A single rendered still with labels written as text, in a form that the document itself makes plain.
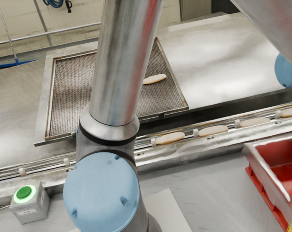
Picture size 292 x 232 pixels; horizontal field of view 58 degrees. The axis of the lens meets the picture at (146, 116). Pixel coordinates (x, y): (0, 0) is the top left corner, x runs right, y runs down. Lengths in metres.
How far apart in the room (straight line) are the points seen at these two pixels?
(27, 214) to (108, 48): 0.53
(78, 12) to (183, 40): 3.30
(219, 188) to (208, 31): 0.81
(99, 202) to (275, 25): 0.32
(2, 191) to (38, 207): 0.16
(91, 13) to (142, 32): 4.06
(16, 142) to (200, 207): 0.73
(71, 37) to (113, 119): 4.14
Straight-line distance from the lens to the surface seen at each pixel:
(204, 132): 0.86
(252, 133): 0.86
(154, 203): 0.65
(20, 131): 1.18
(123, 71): 0.41
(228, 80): 1.05
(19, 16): 4.60
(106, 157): 0.44
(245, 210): 0.73
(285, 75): 0.56
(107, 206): 0.40
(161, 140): 0.84
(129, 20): 0.38
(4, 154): 1.10
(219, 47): 1.23
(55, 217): 0.80
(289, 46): 0.34
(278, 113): 0.95
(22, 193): 0.78
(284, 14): 0.30
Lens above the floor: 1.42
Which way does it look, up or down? 36 degrees down
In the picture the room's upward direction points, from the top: 10 degrees counter-clockwise
